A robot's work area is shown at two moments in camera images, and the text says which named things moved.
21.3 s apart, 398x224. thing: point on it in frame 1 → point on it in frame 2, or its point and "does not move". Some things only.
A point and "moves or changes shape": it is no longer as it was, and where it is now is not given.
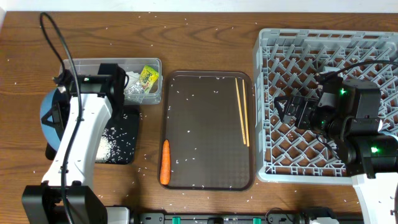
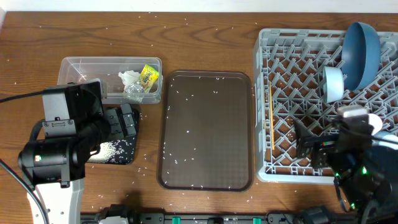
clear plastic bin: x=90 y=66 does not move
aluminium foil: x=135 y=93 does not move
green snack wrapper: x=148 y=76 does not move
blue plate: x=50 y=133 moves or changes shape
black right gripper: x=306 y=106 → x=324 y=144
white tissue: x=133 y=78 does not move
